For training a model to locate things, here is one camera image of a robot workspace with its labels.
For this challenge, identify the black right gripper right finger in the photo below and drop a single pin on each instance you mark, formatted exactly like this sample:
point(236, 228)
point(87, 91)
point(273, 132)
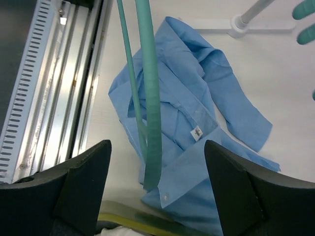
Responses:
point(255, 201)

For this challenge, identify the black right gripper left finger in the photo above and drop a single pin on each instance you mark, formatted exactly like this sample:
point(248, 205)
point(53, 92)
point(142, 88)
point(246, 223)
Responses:
point(61, 201)

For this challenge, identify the white shirt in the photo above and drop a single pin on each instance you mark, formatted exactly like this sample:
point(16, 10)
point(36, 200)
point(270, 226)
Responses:
point(118, 231)

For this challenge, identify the teal hanger of blue shirt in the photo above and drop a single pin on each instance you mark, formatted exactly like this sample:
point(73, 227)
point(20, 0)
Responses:
point(150, 132)

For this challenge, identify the light blue shirt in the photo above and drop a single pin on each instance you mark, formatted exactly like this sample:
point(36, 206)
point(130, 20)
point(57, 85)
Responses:
point(200, 99)

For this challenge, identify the teal hanger of white shirt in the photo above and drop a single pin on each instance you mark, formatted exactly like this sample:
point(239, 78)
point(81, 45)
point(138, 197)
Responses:
point(306, 36)

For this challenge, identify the teal hanger of checked shirt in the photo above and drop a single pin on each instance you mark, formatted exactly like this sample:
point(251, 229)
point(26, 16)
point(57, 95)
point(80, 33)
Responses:
point(303, 9)

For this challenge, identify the green laundry basket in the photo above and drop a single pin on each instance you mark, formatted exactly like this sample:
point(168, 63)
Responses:
point(113, 214)

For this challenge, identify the metal clothes rack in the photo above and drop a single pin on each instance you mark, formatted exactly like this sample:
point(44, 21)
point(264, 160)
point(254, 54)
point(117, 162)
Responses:
point(241, 24)

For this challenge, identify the aluminium mounting rail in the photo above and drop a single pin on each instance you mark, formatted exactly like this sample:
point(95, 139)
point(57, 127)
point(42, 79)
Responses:
point(57, 122)

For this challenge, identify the white slotted cable duct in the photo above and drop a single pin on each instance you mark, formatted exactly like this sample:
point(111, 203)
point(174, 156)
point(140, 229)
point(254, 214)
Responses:
point(24, 89)

